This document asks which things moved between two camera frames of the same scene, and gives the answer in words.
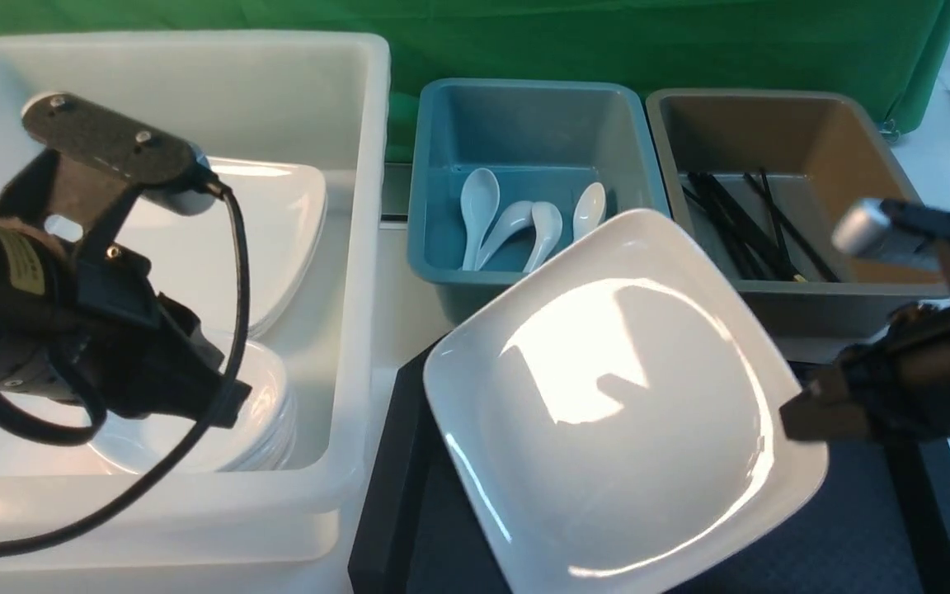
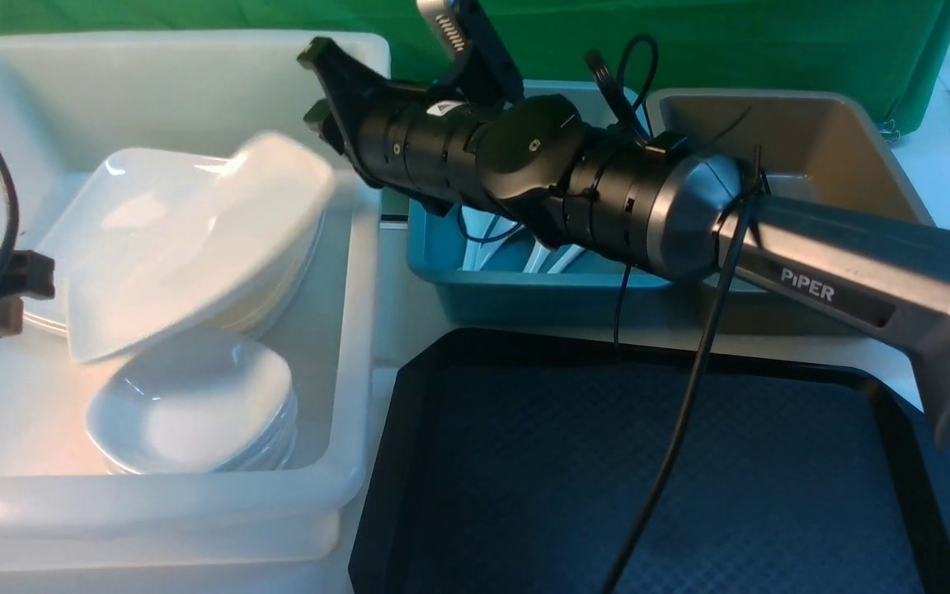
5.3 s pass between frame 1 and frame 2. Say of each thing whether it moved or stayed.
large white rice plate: moved
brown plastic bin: stayed
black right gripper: moved
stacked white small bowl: stayed
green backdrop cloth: stayed
